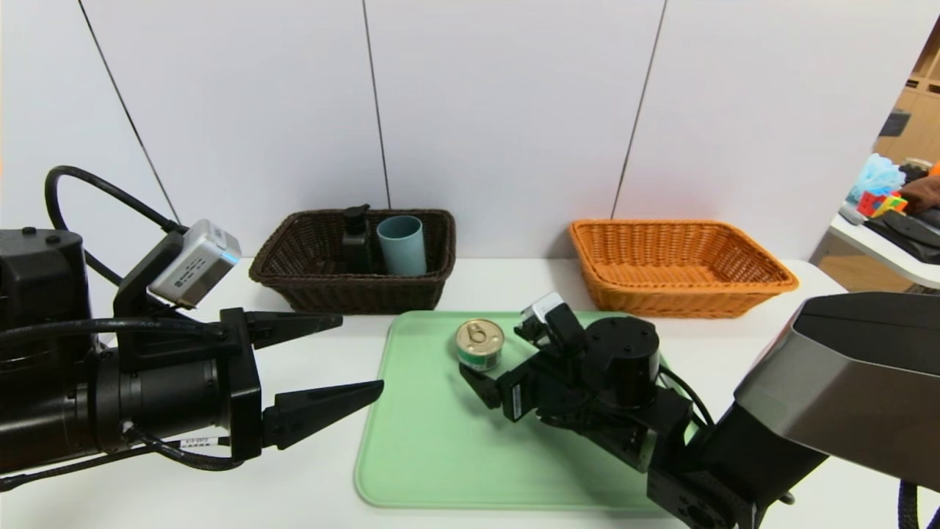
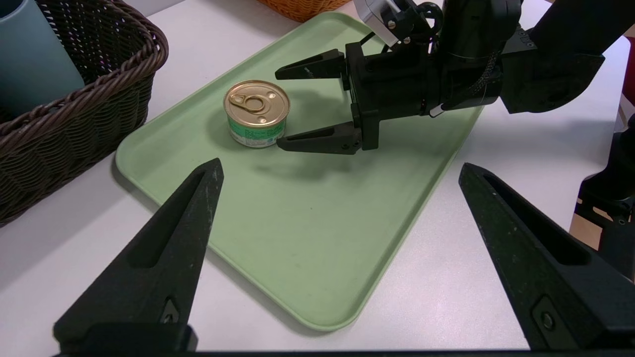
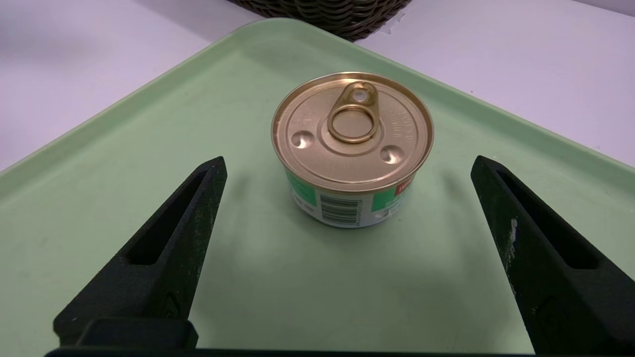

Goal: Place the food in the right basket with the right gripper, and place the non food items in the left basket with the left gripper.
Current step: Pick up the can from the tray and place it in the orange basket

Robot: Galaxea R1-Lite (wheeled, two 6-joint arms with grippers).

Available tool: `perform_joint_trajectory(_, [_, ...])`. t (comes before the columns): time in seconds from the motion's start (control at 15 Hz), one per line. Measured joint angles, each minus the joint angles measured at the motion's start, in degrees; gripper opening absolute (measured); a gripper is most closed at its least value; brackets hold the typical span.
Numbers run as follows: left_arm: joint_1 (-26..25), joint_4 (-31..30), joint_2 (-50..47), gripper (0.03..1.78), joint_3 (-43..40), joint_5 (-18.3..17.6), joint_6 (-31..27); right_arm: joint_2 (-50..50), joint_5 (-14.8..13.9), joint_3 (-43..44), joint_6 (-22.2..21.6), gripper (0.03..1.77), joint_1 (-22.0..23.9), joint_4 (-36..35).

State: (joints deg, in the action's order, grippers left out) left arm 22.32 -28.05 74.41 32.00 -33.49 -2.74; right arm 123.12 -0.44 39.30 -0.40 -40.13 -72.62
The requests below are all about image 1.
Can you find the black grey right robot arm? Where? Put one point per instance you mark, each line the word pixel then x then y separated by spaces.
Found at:
pixel 844 382

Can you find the light blue plastic cup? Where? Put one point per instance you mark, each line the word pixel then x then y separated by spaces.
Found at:
pixel 402 250

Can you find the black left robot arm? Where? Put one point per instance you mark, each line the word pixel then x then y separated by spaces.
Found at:
pixel 110 397

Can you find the orange wicker basket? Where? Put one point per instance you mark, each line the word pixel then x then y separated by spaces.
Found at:
pixel 661 297

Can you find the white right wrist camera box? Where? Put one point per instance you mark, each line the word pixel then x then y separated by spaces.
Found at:
pixel 542 305

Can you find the brown cloth object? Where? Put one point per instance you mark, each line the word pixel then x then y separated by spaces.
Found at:
pixel 925 192

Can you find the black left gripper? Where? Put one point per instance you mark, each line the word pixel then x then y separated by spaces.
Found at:
pixel 241 382

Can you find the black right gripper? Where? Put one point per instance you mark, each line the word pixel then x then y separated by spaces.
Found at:
pixel 515 397

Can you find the blue mesh bath sponge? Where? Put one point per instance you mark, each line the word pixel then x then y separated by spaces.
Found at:
pixel 877 176

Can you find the colourful puzzle cube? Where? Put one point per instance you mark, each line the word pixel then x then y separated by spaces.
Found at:
pixel 881 203

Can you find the black pump bottle green label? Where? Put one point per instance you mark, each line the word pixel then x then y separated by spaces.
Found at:
pixel 358 246

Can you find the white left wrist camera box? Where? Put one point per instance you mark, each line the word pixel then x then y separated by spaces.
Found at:
pixel 194 264

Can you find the light green plastic tray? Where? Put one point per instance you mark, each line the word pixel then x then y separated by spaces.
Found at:
pixel 426 441

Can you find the white side table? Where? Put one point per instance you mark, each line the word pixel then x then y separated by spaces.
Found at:
pixel 881 253

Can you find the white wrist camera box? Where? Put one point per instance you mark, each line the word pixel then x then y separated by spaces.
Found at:
pixel 542 305
pixel 194 264

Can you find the dark brown wicker basket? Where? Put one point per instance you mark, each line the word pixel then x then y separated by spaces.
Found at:
pixel 352 294

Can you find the wooden shelf cabinet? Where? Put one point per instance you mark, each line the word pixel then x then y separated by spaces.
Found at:
pixel 922 117

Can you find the black flat bag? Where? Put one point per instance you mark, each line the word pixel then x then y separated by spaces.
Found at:
pixel 910 231

